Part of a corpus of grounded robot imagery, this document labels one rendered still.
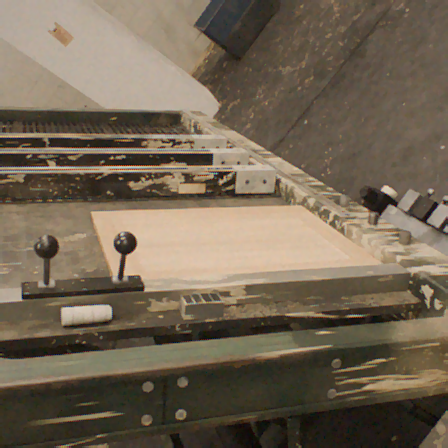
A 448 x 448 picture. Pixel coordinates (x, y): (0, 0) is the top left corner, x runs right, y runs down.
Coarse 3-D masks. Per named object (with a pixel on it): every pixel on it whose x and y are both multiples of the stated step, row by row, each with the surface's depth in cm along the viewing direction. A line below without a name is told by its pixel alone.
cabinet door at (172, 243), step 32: (96, 224) 140; (128, 224) 142; (160, 224) 143; (192, 224) 145; (224, 224) 147; (256, 224) 148; (288, 224) 150; (320, 224) 151; (128, 256) 123; (160, 256) 125; (192, 256) 126; (224, 256) 127; (256, 256) 128; (288, 256) 130; (320, 256) 131; (352, 256) 131
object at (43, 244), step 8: (40, 240) 91; (48, 240) 91; (56, 240) 92; (40, 248) 91; (48, 248) 91; (56, 248) 92; (40, 256) 91; (48, 256) 91; (48, 264) 95; (48, 272) 97; (48, 280) 98; (40, 288) 99; (48, 288) 99
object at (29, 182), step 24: (0, 168) 160; (24, 168) 162; (48, 168) 163; (72, 168) 165; (96, 168) 167; (120, 168) 169; (144, 168) 171; (168, 168) 174; (192, 168) 176; (216, 168) 178; (240, 168) 179; (264, 168) 181; (0, 192) 158; (24, 192) 159; (48, 192) 161; (72, 192) 163; (96, 192) 165; (120, 192) 167; (144, 192) 170; (168, 192) 172; (216, 192) 176; (240, 192) 179
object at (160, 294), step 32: (160, 288) 105; (192, 288) 106; (224, 288) 108; (256, 288) 110; (288, 288) 112; (320, 288) 114; (352, 288) 116; (384, 288) 119; (0, 320) 97; (32, 320) 98
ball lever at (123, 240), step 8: (128, 232) 96; (120, 240) 94; (128, 240) 94; (136, 240) 96; (120, 248) 95; (128, 248) 95; (120, 256) 98; (120, 264) 100; (120, 272) 101; (112, 280) 103; (120, 280) 103
